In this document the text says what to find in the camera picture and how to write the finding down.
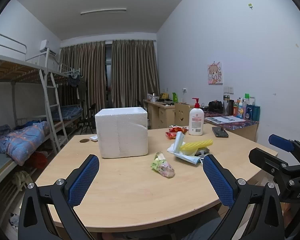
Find beige rope bundle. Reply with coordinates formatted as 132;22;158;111
11;170;33;192

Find white foam box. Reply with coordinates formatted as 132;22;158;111
95;107;149;159

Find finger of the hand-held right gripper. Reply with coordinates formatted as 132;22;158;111
269;134;300;164
249;148;294;183

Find clear thermos bottle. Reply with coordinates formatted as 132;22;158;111
223;94;230;116

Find light wooden desk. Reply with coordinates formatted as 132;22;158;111
143;99;194;130

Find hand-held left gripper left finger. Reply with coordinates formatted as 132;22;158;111
18;154;100;240

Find black smartphone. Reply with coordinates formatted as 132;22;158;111
212;126;229;138

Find ceiling tube light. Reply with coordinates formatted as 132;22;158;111
80;9;127;15

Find hanging dark clothes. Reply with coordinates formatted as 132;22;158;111
67;74;88;98

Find white lotion pump bottle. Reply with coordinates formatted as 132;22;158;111
189;98;205;136

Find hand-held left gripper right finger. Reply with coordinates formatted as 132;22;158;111
202;154;285;240

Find pink cartoon wall poster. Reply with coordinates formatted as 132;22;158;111
207;61;224;85

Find brown striped curtain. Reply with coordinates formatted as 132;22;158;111
111;39;160;108
59;41;106;110

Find blue face mask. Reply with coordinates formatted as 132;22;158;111
174;152;203;165

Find grey sock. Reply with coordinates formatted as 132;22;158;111
195;148;210;158

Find black bag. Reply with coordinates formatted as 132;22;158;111
208;100;224;113

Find printed paper sheets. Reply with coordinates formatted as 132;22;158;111
210;116;246;123

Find blue plaid blanket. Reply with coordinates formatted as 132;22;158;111
0;121;50;166

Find red cloth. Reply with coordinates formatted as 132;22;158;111
27;151;49;169

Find white bed ladder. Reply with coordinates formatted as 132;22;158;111
39;67;68;153

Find wooden smiley chair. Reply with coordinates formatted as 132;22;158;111
174;102;190;127

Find floral tissue packet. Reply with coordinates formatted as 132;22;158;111
150;152;175;179

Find white bottle green cap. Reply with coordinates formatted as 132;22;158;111
242;94;250;115

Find white air conditioner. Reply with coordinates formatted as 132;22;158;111
39;39;57;55

